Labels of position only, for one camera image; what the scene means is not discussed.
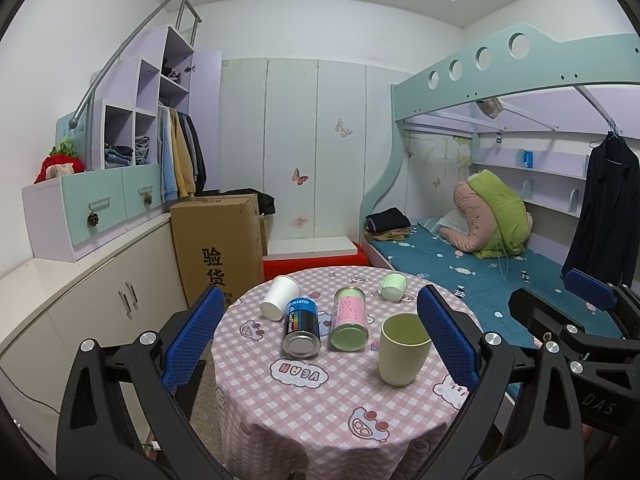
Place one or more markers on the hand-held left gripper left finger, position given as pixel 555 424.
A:
pixel 194 336

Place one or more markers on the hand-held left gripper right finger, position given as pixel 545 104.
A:
pixel 447 340

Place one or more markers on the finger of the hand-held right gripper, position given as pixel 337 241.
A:
pixel 590 290
pixel 532 315

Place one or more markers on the large pale green cup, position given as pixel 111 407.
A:
pixel 400 362

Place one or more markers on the small green cup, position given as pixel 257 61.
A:
pixel 395 287

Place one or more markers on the white paper cup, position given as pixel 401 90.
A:
pixel 277 299

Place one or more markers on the blue patterned bedsheet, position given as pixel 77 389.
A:
pixel 475 272

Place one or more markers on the black hanging jacket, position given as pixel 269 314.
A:
pixel 605 200

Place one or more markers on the white low cabinet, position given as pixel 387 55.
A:
pixel 100 310

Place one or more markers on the large cardboard box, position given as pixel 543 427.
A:
pixel 215 240

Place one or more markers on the pink label green canister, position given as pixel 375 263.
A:
pixel 350 316

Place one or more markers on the blue metal can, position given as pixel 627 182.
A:
pixel 300 321

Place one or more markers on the green rolled quilt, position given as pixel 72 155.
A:
pixel 505 205

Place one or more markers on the white pillow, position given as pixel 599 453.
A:
pixel 452 225

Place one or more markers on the tan folded clothes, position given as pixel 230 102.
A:
pixel 392 235

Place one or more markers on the pink rolled quilt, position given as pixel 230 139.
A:
pixel 470 210

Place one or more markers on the black folded clothes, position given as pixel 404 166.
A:
pixel 387 219

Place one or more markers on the pink checked tablecloth table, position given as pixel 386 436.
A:
pixel 325 410

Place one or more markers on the small blue box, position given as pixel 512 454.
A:
pixel 526 159

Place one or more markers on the white board step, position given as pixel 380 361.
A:
pixel 310 245

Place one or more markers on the black bag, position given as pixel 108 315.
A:
pixel 266 205

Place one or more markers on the black clothes hanger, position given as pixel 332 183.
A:
pixel 611 136

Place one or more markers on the yellow hanging jacket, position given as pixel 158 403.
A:
pixel 182 160

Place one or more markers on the blue hanging shirt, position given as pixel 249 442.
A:
pixel 165 160

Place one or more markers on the dark hanging coat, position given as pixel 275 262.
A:
pixel 197 155

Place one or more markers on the teal drawer cabinet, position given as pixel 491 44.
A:
pixel 60 210

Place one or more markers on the folded grey clothes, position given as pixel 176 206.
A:
pixel 142 149

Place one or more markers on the folded blue jeans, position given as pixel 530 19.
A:
pixel 118 156

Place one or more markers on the checked hanging cloth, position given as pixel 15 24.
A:
pixel 491 107

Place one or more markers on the red plush toy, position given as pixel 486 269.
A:
pixel 57 165

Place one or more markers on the purple stair shelf cabinet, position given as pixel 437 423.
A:
pixel 150 80

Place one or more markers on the grey metal handrail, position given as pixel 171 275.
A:
pixel 115 57

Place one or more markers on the white wall shelf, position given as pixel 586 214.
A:
pixel 530 172

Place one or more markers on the small butterfly wall sticker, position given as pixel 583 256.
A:
pixel 436 182

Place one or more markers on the pink butterfly wall sticker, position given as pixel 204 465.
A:
pixel 300 176

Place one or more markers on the pale butterfly wall sticker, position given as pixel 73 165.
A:
pixel 344 128

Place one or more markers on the teal bunk bed frame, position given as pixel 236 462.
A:
pixel 550 55

